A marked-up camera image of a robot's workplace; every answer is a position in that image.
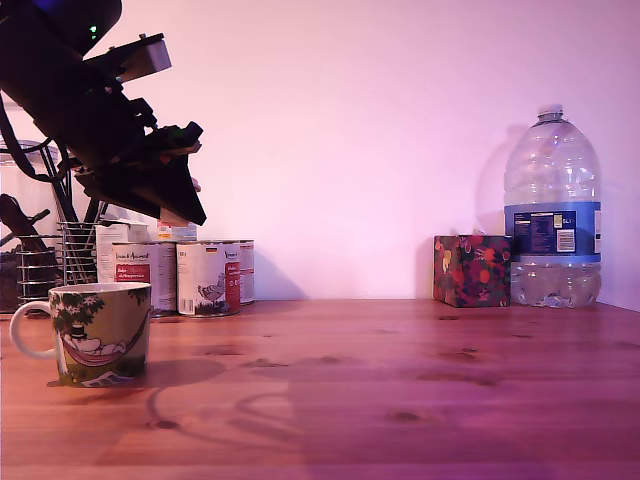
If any pale coffee capsule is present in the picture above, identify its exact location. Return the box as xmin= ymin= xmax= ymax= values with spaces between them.
xmin=158 ymin=207 xmax=190 ymax=227

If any small flat tin can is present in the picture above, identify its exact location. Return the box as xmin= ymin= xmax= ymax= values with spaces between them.
xmin=156 ymin=222 xmax=199 ymax=242

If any white cardboard box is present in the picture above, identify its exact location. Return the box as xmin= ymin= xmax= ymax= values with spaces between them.
xmin=94 ymin=218 xmax=151 ymax=284

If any white can with red label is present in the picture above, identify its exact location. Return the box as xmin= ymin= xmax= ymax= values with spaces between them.
xmin=239 ymin=240 xmax=257 ymax=306
xmin=111 ymin=241 xmax=178 ymax=318

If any white can with chicken drawing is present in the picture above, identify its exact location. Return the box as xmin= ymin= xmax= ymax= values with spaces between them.
xmin=175 ymin=240 xmax=243 ymax=318

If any dark wooden kitchen tool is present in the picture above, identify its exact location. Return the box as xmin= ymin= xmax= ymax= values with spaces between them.
xmin=0 ymin=193 xmax=53 ymax=252

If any cartoon hammock print mug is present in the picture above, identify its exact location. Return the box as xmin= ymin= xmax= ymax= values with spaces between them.
xmin=9 ymin=281 xmax=153 ymax=389

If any floral print cardboard box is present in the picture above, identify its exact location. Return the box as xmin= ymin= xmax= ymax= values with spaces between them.
xmin=432 ymin=233 xmax=513 ymax=309

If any large clear water bottle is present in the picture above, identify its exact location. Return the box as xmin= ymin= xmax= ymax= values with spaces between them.
xmin=503 ymin=104 xmax=603 ymax=309

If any metal wire utensil rack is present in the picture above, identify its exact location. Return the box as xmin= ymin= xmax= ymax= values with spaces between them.
xmin=17 ymin=221 xmax=101 ymax=302

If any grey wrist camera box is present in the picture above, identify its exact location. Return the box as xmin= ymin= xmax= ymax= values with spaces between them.
xmin=83 ymin=32 xmax=173 ymax=85

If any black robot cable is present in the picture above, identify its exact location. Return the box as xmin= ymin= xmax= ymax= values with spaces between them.
xmin=0 ymin=94 xmax=71 ymax=184

